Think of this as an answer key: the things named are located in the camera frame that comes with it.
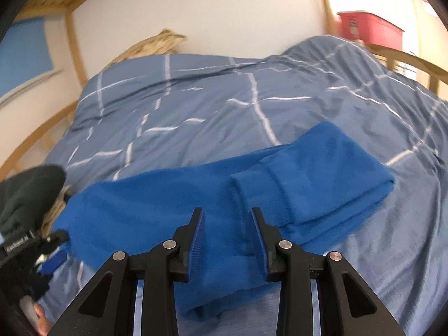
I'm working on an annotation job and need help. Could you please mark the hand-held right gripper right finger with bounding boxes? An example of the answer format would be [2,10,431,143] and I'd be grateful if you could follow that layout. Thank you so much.
[251,207,400,336]

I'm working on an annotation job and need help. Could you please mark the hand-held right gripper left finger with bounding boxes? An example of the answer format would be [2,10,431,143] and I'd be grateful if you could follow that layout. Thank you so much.
[46,207,205,336]

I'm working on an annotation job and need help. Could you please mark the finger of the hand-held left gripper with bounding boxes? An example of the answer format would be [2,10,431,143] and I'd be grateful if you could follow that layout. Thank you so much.
[38,252,67,276]
[41,230,69,249]

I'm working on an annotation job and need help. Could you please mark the blue fleece pants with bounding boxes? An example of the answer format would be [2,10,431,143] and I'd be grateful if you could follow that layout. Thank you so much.
[52,121,396,323]

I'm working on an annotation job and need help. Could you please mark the person's left hand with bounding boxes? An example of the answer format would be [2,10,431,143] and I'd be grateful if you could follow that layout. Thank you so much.
[32,304,54,336]

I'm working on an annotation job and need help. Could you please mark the cream folded cloth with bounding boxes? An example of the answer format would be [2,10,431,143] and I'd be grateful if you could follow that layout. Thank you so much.
[40,188,72,236]

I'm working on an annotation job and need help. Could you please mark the dark folded clothes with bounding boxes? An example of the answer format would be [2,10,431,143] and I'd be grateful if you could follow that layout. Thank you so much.
[0,165,67,243]

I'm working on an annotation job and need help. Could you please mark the blue checked duvet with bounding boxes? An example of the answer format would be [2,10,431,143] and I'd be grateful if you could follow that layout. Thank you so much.
[35,35,448,336]

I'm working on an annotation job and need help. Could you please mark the beige patterned pillow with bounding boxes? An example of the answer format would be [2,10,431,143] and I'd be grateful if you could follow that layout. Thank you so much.
[111,28,187,68]

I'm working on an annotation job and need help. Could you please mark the red storage bin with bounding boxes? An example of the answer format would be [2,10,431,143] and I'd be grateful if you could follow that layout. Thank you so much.
[336,11,405,52]

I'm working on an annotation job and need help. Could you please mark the blue wall panel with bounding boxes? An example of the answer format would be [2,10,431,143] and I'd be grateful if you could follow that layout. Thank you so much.
[0,16,55,90]

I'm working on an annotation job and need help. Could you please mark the wooden bunk bed frame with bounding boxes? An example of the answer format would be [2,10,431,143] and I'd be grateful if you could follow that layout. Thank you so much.
[0,0,448,183]

